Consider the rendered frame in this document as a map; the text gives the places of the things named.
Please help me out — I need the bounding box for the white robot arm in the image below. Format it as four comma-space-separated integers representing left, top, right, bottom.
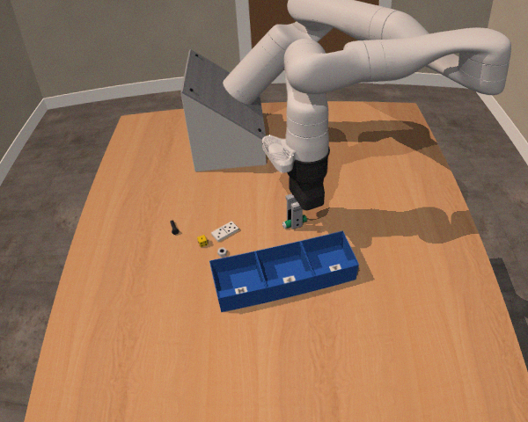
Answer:
223, 0, 511, 137

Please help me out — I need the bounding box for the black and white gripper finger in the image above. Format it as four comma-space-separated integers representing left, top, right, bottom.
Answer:
291, 202, 303, 229
286, 194, 297, 221

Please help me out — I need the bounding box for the yellow die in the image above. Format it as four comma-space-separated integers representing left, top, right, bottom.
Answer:
197, 235, 208, 247

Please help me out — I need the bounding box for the green battery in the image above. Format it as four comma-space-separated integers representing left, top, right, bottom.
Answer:
282, 215, 307, 229

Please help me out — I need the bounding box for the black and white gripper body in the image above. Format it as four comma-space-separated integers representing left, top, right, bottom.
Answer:
262, 128, 330, 210

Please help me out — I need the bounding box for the white domino tile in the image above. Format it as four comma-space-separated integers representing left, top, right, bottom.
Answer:
211, 221, 238, 242

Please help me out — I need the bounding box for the blue three-compartment bin rack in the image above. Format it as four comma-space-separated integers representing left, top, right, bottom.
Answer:
210, 231, 359, 312

